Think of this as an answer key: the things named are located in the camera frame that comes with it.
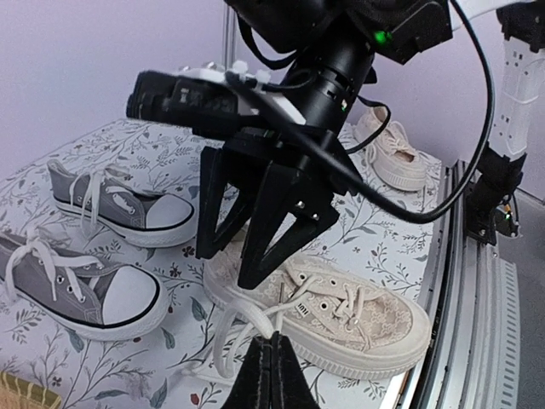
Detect grey sneaker with white laces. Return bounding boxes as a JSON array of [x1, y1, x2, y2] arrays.
[[1, 231, 169, 342]]

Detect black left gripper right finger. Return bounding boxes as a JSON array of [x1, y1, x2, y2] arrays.
[[271, 331, 319, 409]]

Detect floral patterned table mat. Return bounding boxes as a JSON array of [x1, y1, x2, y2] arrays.
[[1, 119, 433, 408]]

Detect aluminium front rail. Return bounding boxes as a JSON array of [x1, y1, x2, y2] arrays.
[[395, 159, 545, 409]]

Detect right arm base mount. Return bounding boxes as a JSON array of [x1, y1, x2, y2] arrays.
[[464, 148, 527, 245]]

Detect yellow bamboo fan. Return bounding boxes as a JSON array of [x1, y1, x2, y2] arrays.
[[1, 372, 61, 409]]

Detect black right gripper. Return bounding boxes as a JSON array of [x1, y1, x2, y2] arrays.
[[196, 37, 374, 290]]

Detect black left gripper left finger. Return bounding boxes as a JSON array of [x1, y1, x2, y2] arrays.
[[221, 337, 273, 409]]

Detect beige sneaker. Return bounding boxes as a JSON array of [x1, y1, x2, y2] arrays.
[[353, 107, 427, 192], [203, 243, 432, 381]]

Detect black right camera cable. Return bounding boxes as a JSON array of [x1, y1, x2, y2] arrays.
[[225, 0, 499, 225]]

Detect right aluminium frame post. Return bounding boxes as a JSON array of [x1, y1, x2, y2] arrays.
[[222, 5, 238, 67]]

